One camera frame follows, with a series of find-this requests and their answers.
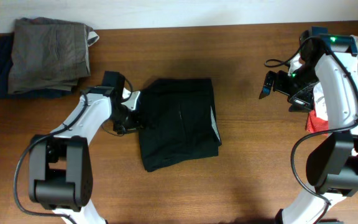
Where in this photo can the grey folded trousers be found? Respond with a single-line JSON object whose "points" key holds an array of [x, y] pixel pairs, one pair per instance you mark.
{"points": [[49, 53]]}

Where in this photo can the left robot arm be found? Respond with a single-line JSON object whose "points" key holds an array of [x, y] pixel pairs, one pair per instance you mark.
{"points": [[60, 173]]}

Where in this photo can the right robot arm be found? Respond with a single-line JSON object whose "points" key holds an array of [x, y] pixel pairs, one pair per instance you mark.
{"points": [[329, 61]]}

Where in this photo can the red cloth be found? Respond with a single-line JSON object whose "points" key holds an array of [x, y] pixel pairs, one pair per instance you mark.
{"points": [[315, 124]]}

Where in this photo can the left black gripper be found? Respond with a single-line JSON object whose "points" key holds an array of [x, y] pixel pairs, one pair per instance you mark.
{"points": [[133, 126]]}

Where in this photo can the black shorts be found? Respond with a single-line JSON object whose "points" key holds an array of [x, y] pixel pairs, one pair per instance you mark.
{"points": [[179, 122]]}

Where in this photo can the navy folded garment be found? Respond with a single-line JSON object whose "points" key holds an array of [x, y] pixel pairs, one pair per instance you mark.
{"points": [[6, 43]]}

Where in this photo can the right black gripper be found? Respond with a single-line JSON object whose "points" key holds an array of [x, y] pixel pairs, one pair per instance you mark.
{"points": [[305, 100]]}

